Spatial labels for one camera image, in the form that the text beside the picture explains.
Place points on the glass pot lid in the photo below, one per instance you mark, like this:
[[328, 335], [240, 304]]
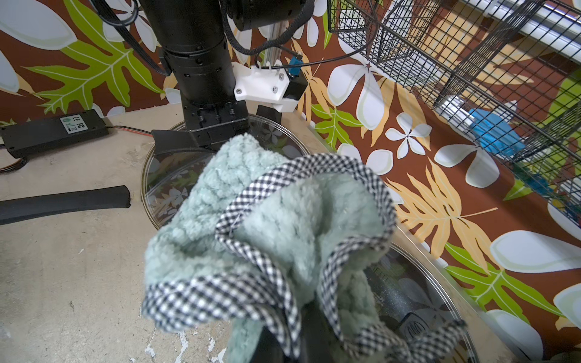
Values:
[[167, 179], [413, 295]]

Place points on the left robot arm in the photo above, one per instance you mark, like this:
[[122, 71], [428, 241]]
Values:
[[190, 40]]

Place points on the black wire basket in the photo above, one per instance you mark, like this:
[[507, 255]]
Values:
[[517, 59]]

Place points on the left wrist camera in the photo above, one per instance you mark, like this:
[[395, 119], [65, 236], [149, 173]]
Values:
[[277, 88]]

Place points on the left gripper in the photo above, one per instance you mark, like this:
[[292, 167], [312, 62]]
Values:
[[207, 129]]

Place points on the grey-green cloth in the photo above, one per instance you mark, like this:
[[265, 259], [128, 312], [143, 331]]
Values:
[[281, 246]]

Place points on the blue object in basket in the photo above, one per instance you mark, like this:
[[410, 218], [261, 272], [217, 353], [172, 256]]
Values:
[[493, 134]]

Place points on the black power adapter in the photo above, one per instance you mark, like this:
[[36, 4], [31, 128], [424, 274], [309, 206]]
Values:
[[39, 136]]

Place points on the left black frying pan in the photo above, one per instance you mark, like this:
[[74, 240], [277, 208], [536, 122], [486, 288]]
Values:
[[22, 209]]

